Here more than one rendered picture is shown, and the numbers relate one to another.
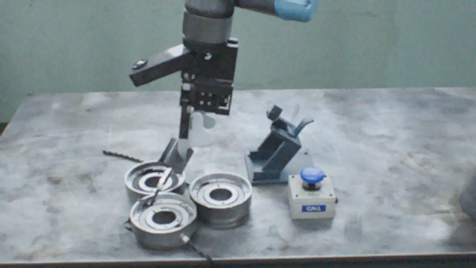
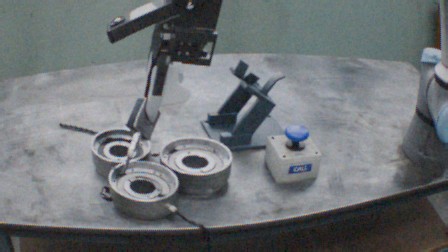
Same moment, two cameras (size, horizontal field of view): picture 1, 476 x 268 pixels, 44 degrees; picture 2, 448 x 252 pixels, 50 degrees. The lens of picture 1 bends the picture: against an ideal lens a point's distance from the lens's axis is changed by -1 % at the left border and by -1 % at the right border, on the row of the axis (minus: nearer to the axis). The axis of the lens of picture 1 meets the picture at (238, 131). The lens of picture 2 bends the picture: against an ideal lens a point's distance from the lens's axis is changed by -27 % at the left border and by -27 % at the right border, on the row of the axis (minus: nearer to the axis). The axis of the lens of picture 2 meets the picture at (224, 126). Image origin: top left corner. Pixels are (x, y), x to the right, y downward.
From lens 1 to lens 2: 0.22 m
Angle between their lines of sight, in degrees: 13
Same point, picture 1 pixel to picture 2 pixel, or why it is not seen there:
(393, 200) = (360, 155)
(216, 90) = (199, 38)
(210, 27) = not seen: outside the picture
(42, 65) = not seen: outside the picture
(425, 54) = (313, 37)
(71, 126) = (30, 104)
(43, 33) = not seen: outside the picture
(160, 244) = (147, 213)
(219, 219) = (200, 189)
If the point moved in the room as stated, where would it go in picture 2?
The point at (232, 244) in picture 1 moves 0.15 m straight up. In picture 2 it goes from (221, 213) to (229, 117)
